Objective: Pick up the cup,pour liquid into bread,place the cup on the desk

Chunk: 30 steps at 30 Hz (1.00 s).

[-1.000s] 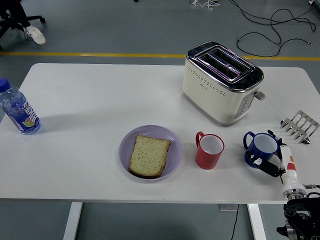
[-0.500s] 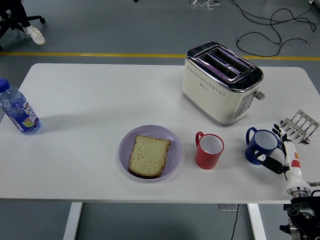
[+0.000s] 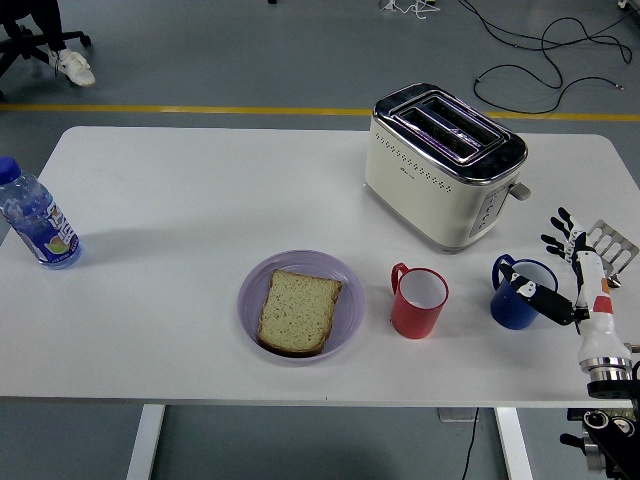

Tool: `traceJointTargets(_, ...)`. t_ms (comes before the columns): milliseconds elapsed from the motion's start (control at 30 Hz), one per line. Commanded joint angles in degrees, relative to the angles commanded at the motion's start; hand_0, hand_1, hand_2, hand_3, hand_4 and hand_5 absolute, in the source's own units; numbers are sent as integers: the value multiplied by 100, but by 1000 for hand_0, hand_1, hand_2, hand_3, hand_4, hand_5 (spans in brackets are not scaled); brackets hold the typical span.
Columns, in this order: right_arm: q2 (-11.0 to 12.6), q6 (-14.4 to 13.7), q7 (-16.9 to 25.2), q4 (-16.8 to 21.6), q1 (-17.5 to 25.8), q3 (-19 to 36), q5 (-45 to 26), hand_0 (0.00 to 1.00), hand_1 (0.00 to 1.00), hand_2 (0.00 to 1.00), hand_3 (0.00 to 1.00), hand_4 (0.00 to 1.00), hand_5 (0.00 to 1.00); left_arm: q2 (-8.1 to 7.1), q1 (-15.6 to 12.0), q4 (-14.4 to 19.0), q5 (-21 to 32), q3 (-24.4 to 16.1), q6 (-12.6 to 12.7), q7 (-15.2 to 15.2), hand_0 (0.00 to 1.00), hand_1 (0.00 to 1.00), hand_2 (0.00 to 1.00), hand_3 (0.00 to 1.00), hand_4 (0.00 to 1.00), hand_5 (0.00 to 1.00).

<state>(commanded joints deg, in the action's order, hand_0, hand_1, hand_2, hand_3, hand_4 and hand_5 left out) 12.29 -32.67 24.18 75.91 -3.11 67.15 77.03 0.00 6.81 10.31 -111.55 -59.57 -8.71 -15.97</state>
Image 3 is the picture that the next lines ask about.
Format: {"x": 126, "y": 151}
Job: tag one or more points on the purple plate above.
{"x": 350, "y": 300}

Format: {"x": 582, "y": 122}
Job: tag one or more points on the bread slice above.
{"x": 297, "y": 312}

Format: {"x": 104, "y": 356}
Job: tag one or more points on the grey box under table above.
{"x": 452, "y": 415}

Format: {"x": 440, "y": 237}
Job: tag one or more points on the blue enamel cup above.
{"x": 510, "y": 310}

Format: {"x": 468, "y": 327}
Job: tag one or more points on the table height control panel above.
{"x": 575, "y": 415}

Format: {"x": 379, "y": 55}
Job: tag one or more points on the cream and chrome toaster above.
{"x": 415, "y": 190}

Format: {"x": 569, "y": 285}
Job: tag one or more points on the blue-capped plastic drink bottle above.
{"x": 42, "y": 225}

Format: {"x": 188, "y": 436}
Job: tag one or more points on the person's leg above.
{"x": 75, "y": 67}

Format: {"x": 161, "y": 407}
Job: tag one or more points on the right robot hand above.
{"x": 597, "y": 330}

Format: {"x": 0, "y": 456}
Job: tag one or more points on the red enamel cup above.
{"x": 412, "y": 317}

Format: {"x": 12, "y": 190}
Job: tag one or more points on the white table leg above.
{"x": 146, "y": 442}
{"x": 514, "y": 445}

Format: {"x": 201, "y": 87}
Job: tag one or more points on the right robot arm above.
{"x": 610, "y": 390}

